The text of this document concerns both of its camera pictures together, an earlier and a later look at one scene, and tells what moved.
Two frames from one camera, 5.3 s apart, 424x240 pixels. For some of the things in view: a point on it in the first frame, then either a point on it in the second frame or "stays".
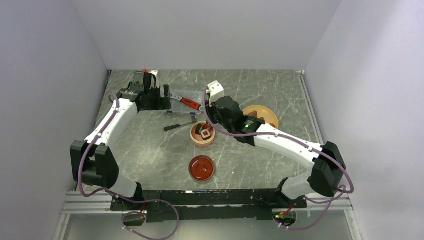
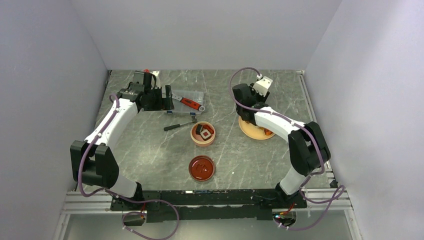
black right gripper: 210,110 to 262,98
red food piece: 205,126 stays
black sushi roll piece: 197,129 stays
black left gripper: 162,103 stays
